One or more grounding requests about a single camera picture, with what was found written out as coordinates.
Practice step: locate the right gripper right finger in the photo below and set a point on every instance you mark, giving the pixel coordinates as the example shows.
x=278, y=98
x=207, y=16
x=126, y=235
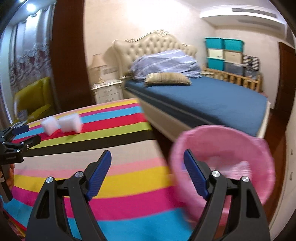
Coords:
x=246, y=219

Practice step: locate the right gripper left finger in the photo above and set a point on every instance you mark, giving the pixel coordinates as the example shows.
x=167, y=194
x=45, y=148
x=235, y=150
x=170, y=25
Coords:
x=48, y=219

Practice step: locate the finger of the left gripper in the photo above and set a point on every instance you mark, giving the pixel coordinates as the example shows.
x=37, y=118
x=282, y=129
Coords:
x=9, y=147
x=9, y=133

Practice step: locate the white foam block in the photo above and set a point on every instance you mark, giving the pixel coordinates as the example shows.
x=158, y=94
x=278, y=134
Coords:
x=50, y=125

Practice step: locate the white foam block L-shaped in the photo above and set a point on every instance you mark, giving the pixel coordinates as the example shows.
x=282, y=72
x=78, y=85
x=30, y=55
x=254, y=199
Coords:
x=70, y=123

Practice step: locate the pink-lined trash bin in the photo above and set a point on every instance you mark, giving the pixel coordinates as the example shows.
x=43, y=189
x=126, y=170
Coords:
x=231, y=152

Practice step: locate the person's left hand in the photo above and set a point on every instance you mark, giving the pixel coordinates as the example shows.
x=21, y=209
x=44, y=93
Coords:
x=10, y=179

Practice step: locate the small upright picture box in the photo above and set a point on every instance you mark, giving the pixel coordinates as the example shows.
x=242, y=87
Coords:
x=22, y=115

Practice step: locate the yellow leather armchair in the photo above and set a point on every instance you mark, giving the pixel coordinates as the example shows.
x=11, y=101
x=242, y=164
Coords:
x=37, y=99

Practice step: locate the beige lace curtain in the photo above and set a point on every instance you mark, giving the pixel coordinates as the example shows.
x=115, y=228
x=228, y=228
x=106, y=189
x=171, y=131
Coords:
x=25, y=53

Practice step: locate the dark wooden door panel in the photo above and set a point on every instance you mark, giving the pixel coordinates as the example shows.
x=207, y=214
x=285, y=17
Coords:
x=68, y=56

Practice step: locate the white nightstand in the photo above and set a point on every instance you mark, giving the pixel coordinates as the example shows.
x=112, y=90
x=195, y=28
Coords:
x=108, y=91

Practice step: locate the striped colourful tablecloth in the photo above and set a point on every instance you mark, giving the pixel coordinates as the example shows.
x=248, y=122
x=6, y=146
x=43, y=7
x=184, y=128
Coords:
x=106, y=181

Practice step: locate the bedside table lamp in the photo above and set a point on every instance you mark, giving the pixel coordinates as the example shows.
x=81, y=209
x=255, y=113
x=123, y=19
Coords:
x=95, y=69

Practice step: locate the beige tufted headboard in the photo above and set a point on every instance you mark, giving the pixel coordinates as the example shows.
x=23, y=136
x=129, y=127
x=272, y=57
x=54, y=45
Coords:
x=128, y=51

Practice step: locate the gold striped pillow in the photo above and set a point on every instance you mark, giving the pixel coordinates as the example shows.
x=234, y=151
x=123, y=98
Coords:
x=167, y=78

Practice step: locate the bed with blue sheet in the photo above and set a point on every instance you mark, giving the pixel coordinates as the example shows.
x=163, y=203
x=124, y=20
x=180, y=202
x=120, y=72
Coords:
x=173, y=109

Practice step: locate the houndstooth bag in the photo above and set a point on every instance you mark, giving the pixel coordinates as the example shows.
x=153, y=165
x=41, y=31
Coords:
x=251, y=62

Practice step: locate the lilac striped duvet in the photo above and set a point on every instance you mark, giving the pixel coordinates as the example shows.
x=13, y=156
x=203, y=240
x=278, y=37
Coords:
x=172, y=61

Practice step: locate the teal storage bin lower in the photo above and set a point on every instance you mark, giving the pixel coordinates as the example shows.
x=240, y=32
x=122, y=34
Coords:
x=216, y=63

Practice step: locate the beige storage drawer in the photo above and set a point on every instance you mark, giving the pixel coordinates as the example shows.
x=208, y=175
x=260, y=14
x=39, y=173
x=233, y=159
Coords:
x=216, y=53

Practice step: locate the teal storage bin top-right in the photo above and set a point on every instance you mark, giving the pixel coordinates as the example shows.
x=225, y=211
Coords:
x=236, y=45

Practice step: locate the teal storage bin top-left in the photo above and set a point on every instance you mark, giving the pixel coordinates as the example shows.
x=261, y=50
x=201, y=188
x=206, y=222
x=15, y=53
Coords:
x=214, y=43

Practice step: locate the wooden crib rail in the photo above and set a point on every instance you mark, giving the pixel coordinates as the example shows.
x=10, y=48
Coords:
x=247, y=82

